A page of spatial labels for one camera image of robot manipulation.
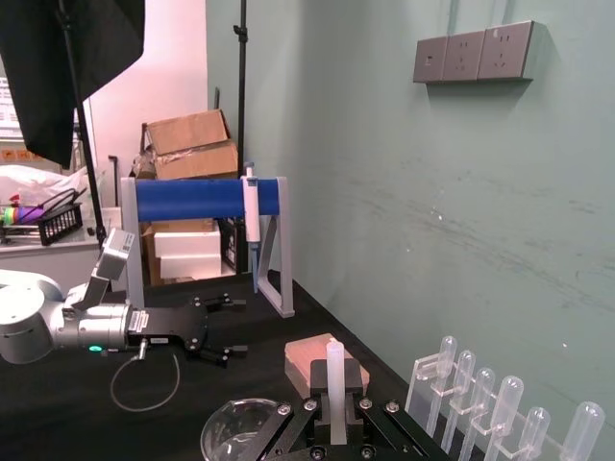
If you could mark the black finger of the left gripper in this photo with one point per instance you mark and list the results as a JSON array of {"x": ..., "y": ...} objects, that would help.
[
  {"x": 226, "y": 302},
  {"x": 226, "y": 354}
]

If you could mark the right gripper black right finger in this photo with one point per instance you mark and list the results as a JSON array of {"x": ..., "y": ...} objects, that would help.
[{"x": 384, "y": 427}]

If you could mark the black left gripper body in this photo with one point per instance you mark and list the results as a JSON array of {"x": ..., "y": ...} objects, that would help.
[{"x": 168, "y": 326}]

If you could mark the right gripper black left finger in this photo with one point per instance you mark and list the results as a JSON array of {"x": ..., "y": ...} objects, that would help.
[{"x": 298, "y": 422}]

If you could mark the white translucent stirring rod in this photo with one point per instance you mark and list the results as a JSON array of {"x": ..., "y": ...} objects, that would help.
[{"x": 336, "y": 384}]

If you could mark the clear acrylic tube rack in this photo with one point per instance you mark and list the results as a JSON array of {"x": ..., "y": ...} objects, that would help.
[{"x": 423, "y": 384}]

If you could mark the white foam boxes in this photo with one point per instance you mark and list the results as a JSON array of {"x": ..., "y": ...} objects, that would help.
[{"x": 187, "y": 249}]

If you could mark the clear glass dish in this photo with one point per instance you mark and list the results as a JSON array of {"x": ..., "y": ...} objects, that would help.
[{"x": 230, "y": 432}]

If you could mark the brown rectangular block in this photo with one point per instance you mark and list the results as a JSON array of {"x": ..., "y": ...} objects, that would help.
[{"x": 305, "y": 353}]

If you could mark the clear plastic test tube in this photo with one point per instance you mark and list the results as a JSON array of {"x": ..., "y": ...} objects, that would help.
[
  {"x": 508, "y": 403},
  {"x": 483, "y": 389},
  {"x": 583, "y": 427},
  {"x": 448, "y": 355},
  {"x": 464, "y": 379},
  {"x": 535, "y": 432}
]

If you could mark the white and blue pipette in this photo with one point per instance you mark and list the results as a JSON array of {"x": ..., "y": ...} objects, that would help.
[{"x": 251, "y": 211}]

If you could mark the grey stand with blue bar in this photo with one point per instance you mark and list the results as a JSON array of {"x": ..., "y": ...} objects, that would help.
[{"x": 192, "y": 199}]

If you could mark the black table cloth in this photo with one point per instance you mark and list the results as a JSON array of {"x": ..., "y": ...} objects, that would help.
[{"x": 62, "y": 413}]

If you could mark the brown cardboard box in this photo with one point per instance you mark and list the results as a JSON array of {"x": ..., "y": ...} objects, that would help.
[{"x": 192, "y": 158}]

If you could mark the black slotted rack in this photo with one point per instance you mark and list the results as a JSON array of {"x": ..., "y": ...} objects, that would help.
[{"x": 60, "y": 223}]

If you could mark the colourful plastic item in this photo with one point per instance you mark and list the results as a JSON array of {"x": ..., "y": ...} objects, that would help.
[{"x": 21, "y": 213}]

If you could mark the black light stand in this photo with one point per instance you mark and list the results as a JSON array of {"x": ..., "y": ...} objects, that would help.
[{"x": 89, "y": 158}]

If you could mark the white plastic bag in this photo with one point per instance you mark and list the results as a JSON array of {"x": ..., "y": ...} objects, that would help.
[{"x": 33, "y": 185}]

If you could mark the thin black stand pole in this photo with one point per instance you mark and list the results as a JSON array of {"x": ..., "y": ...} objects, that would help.
[{"x": 241, "y": 96}]

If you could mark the black softbox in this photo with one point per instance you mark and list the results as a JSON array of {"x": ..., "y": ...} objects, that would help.
[{"x": 48, "y": 57}]

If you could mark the grey wall socket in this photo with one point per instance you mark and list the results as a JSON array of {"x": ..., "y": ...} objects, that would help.
[
  {"x": 463, "y": 55},
  {"x": 504, "y": 50},
  {"x": 430, "y": 60}
]

